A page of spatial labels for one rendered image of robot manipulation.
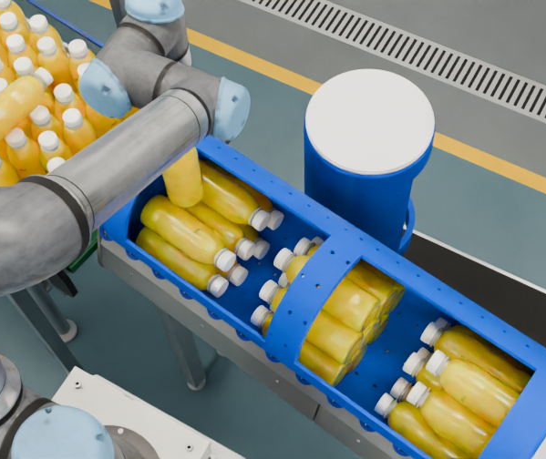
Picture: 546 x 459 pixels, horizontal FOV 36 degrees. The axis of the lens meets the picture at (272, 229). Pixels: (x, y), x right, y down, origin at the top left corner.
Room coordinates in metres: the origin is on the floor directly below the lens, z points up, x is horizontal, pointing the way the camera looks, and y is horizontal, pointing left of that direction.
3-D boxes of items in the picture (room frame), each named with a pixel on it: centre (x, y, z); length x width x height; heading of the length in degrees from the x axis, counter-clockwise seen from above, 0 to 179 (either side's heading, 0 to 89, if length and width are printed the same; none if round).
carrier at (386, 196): (1.06, -0.23, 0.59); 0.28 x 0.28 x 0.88
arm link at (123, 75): (0.73, 0.17, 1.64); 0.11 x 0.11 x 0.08; 60
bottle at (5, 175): (0.99, 0.57, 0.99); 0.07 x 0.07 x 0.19
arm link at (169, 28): (0.82, 0.14, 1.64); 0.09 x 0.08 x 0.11; 150
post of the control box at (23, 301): (0.87, 0.62, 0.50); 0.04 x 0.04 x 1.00; 48
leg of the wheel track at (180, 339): (0.86, 0.27, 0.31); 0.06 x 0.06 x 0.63; 48
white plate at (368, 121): (1.06, -0.23, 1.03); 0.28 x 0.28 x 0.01
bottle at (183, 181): (0.84, 0.16, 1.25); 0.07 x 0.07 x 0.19
